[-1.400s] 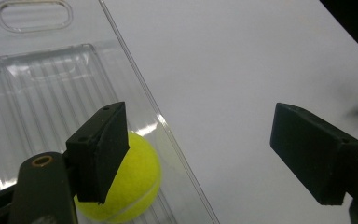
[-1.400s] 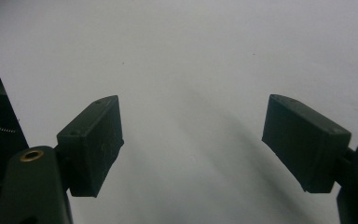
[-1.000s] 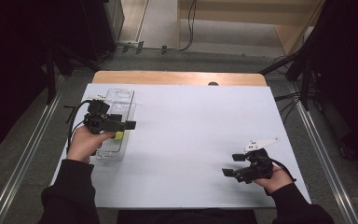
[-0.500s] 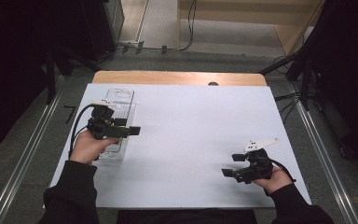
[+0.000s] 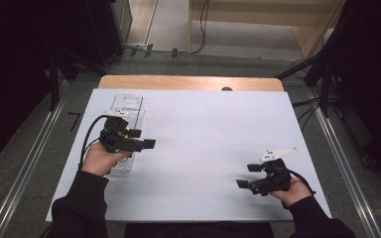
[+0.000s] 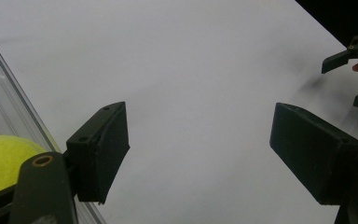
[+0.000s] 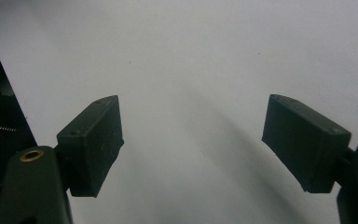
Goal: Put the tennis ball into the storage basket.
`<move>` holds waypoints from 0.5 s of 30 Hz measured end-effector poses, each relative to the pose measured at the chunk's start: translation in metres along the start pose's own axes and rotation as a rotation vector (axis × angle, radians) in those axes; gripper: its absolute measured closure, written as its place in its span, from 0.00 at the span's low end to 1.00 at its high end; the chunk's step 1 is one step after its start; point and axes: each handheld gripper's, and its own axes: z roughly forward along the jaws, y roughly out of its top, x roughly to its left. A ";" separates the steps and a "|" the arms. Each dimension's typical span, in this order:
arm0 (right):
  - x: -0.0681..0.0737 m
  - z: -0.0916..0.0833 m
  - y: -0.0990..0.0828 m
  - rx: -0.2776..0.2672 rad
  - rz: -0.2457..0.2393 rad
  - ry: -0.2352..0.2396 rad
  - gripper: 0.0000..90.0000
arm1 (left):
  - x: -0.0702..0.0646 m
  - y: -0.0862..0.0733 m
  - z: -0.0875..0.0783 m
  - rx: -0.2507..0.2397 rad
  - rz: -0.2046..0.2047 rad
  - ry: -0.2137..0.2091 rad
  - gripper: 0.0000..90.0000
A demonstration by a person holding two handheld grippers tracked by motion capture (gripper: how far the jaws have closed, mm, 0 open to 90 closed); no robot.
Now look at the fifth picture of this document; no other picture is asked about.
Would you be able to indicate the clear plastic container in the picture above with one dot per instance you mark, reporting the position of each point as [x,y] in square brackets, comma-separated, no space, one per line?
[132,105]

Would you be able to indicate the light wooden shelf unit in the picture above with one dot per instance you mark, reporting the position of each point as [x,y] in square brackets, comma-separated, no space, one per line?
[278,16]

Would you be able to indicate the white table board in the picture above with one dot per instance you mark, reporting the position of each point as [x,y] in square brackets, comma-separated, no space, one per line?
[211,132]

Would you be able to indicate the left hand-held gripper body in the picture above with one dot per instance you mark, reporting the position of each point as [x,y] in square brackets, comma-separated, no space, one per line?
[119,139]

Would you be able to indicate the metal floor rail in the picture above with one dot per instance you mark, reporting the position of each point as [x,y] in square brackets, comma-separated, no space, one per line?
[347,172]
[23,172]

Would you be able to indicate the wooden table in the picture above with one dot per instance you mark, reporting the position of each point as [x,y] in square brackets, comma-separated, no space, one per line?
[178,82]

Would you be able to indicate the black tripod stand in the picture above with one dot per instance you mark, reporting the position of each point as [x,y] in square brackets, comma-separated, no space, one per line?
[320,72]

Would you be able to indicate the person's left hand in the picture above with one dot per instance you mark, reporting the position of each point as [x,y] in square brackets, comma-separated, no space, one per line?
[99,160]

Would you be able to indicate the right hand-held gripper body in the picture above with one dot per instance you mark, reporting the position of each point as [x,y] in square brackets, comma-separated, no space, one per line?
[274,180]

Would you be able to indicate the grey cabinet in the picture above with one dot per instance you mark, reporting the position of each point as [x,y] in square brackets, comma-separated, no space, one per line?
[120,20]

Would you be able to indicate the person's right hand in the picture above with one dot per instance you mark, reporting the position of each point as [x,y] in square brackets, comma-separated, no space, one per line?
[294,195]

